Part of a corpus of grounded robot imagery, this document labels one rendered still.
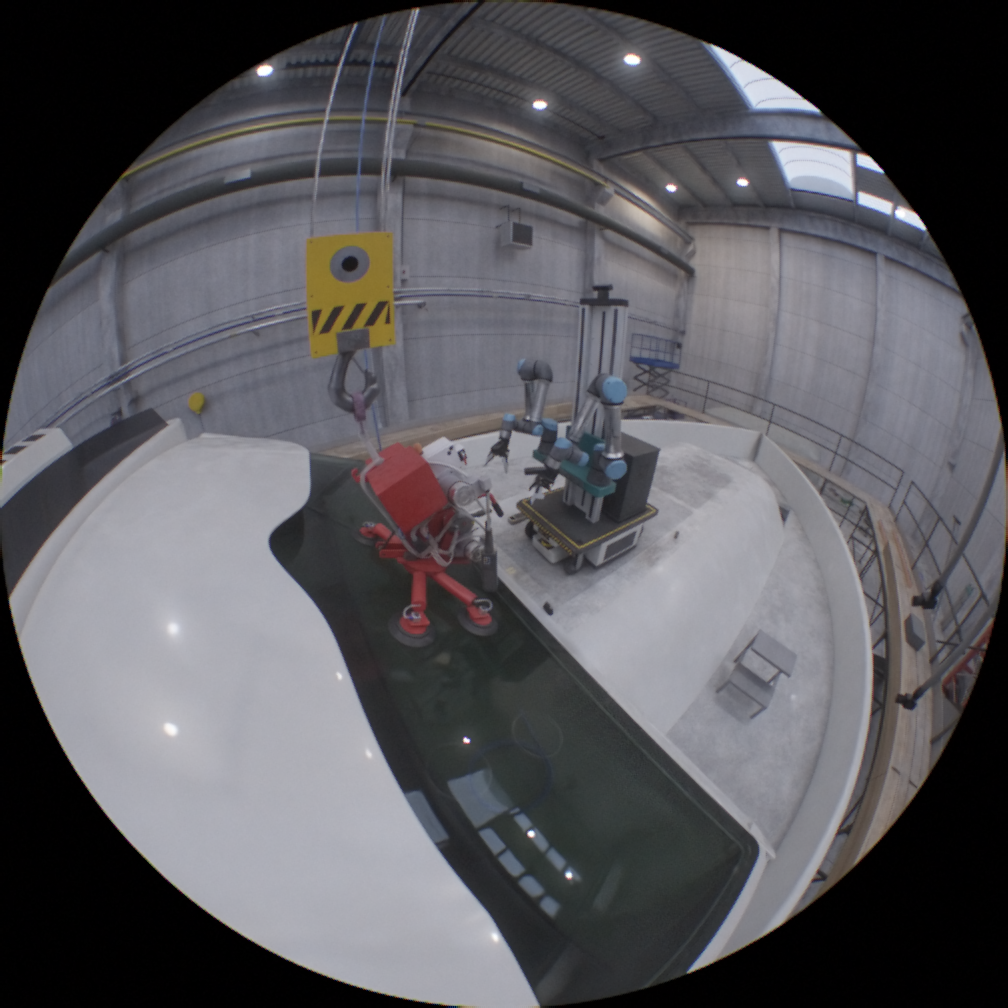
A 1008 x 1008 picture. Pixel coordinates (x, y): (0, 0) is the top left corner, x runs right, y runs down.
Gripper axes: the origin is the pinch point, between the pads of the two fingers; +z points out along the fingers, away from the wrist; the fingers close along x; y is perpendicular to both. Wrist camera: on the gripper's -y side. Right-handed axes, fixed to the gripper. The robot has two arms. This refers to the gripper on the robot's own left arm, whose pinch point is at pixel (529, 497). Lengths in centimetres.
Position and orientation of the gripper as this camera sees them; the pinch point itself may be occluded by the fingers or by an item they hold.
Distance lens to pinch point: 164.4
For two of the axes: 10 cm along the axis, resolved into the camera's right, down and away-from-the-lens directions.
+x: 0.1, -4.8, 8.8
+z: -4.2, 7.9, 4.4
